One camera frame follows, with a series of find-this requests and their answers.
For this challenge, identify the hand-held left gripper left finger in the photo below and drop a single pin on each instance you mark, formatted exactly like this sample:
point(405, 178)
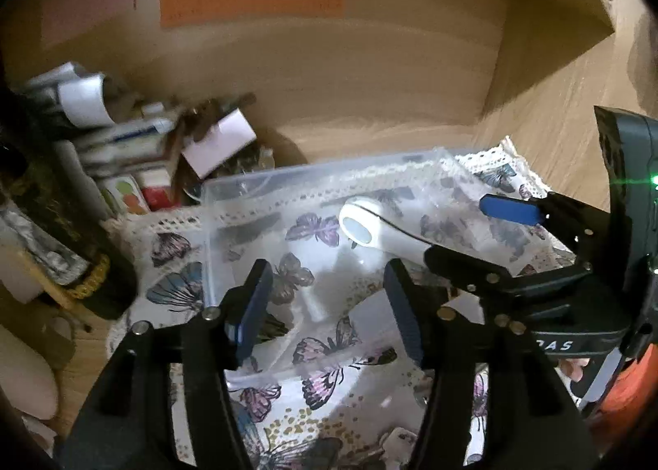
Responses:
point(253, 308)

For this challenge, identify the fruit print small box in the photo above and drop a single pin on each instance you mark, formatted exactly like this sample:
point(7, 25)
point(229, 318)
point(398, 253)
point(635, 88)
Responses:
point(126, 195)

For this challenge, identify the white handheld thermometer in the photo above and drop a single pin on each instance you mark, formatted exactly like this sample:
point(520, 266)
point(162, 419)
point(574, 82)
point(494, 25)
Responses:
point(362, 228)

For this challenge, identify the clear plastic storage box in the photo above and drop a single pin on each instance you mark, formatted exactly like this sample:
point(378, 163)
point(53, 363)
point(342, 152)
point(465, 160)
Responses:
point(329, 182)

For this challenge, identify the small red box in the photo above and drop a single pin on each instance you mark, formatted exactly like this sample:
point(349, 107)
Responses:
point(159, 195)

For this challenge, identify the pink paper sheet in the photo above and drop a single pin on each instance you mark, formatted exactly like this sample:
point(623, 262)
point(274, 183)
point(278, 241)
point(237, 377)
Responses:
point(87, 12)

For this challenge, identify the white folded paper note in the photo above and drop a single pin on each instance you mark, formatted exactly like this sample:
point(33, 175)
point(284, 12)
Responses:
point(218, 140)

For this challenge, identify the person's right hand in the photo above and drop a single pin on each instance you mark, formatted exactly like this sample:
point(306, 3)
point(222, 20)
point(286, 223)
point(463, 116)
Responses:
point(573, 369)

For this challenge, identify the beige rounded object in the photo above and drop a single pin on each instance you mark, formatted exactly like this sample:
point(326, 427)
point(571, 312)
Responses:
point(25, 367)

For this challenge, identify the person's right forearm orange sleeve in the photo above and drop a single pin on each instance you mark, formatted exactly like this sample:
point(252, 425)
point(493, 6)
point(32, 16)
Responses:
point(635, 393)

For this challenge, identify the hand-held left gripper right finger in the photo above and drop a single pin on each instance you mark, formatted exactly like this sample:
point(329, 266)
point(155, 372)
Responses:
point(405, 318)

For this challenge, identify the white card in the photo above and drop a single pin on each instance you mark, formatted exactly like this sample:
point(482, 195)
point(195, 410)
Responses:
point(378, 321)

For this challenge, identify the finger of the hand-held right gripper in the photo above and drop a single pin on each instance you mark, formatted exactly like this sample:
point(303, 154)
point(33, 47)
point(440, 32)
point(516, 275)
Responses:
point(465, 267)
point(506, 209)

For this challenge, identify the rolled white paper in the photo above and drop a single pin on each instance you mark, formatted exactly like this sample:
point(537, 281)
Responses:
point(85, 99)

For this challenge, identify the white and blue tube box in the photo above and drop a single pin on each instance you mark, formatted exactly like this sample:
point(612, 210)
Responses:
point(128, 133)

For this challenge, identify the white butterfly print lace cloth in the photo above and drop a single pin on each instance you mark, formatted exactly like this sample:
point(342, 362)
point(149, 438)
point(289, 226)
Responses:
point(169, 264)

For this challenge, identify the wooden shelf board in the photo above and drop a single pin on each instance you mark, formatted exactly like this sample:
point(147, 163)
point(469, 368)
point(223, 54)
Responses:
point(560, 2)

